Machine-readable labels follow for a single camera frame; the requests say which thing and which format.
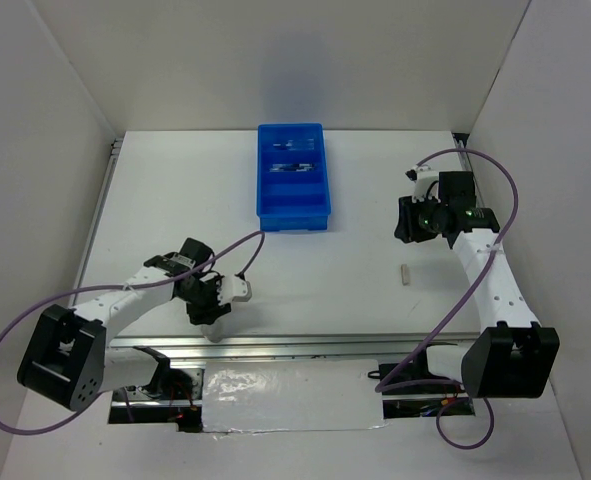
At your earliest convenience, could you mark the white eraser block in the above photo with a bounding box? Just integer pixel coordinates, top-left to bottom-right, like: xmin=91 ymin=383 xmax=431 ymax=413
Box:
xmin=400 ymin=264 xmax=411 ymax=286

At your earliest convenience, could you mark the aluminium table frame rail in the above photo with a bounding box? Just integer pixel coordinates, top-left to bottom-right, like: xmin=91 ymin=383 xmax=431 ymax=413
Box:
xmin=78 ymin=131 xmax=468 ymax=359

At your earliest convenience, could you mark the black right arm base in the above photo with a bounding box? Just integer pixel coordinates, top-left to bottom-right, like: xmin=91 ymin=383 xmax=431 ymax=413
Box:
xmin=382 ymin=353 xmax=475 ymax=420

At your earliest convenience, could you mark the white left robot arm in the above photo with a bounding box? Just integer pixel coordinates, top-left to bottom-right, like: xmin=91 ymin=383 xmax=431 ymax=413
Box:
xmin=17 ymin=239 xmax=251 ymax=412

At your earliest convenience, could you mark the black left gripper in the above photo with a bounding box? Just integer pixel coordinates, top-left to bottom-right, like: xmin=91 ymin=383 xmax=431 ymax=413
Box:
xmin=178 ymin=274 xmax=231 ymax=326

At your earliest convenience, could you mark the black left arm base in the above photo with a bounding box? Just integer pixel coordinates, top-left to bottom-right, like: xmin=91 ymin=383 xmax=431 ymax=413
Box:
xmin=108 ymin=368 xmax=204 ymax=433

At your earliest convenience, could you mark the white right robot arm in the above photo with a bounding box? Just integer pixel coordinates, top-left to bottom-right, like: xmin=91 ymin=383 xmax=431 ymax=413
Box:
xmin=394 ymin=167 xmax=560 ymax=398

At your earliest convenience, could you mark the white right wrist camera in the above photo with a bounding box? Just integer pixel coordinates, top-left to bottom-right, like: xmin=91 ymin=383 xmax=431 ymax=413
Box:
xmin=406 ymin=165 xmax=439 ymax=203

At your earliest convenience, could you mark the blue compartment storage bin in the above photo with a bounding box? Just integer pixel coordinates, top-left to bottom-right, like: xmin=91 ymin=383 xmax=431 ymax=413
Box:
xmin=256 ymin=123 xmax=331 ymax=232

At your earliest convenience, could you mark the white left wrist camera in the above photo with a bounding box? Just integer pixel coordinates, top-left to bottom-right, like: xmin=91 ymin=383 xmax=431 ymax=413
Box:
xmin=217 ymin=275 xmax=252 ymax=305

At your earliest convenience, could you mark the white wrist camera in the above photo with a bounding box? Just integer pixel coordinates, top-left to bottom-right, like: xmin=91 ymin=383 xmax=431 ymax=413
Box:
xmin=406 ymin=165 xmax=439 ymax=203
xmin=217 ymin=275 xmax=252 ymax=305

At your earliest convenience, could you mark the clear tape roll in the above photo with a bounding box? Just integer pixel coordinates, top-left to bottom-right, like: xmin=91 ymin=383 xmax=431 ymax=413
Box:
xmin=200 ymin=321 xmax=224 ymax=343

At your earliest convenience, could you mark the white front cover board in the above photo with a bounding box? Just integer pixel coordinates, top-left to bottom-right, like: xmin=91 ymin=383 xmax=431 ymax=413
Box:
xmin=200 ymin=359 xmax=387 ymax=434

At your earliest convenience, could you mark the blue capped ballpoint pen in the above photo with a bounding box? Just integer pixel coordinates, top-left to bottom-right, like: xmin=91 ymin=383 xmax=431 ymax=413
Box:
xmin=270 ymin=166 xmax=317 ymax=174

